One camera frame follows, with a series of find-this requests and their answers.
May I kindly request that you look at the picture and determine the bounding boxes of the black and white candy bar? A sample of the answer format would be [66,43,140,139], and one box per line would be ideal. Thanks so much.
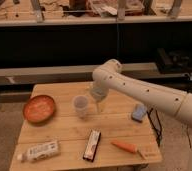
[83,130,101,162]

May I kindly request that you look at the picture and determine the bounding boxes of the translucent white cup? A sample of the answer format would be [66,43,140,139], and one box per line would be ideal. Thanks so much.
[72,95,89,118]

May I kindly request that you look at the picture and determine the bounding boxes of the blue sponge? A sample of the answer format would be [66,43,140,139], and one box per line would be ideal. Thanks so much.
[131,104,147,122]

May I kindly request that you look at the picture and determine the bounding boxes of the long shelf bench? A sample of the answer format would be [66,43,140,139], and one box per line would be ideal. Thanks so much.
[0,0,192,86]

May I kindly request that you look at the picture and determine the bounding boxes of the wooden table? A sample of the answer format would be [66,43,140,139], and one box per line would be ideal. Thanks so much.
[10,82,162,171]

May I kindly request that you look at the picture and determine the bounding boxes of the orange toy carrot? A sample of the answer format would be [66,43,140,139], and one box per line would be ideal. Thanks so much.
[111,140,144,158]

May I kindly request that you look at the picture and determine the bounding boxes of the orange ceramic bowl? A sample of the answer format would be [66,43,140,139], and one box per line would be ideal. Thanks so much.
[23,95,56,123]

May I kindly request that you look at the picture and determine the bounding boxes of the white plastic bottle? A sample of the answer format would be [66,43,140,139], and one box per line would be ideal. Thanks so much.
[17,140,60,162]

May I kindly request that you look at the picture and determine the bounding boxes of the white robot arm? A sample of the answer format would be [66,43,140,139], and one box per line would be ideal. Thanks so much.
[91,59,192,171]

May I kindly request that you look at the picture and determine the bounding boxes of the black cable on floor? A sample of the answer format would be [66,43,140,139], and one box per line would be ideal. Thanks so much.
[146,107,164,147]

